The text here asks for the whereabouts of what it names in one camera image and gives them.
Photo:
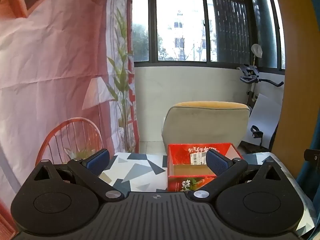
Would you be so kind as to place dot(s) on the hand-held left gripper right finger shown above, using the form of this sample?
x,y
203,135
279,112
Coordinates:
x,y
217,162

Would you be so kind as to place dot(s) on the beige chair with yellow top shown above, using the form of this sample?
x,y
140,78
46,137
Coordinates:
x,y
205,125

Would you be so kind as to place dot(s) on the red cardboard box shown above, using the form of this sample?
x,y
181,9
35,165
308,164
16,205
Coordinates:
x,y
180,155

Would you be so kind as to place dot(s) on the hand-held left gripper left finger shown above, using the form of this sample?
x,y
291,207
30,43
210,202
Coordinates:
x,y
97,160

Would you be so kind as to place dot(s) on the geometric patterned tablecloth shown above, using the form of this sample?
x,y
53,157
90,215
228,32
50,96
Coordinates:
x,y
135,170

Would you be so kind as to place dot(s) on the black clamp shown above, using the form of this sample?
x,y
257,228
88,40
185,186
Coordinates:
x,y
312,158

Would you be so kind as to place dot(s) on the black-framed window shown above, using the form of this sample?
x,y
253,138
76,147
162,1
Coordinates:
x,y
180,30

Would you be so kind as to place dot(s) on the black exercise bike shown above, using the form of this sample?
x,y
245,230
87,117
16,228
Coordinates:
x,y
247,78

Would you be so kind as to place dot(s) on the white board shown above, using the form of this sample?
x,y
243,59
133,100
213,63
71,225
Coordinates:
x,y
265,115

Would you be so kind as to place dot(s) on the wooden panel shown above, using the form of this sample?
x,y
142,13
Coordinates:
x,y
295,80

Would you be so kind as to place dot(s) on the printed pink backdrop cloth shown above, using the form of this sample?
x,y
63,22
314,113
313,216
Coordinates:
x,y
50,55

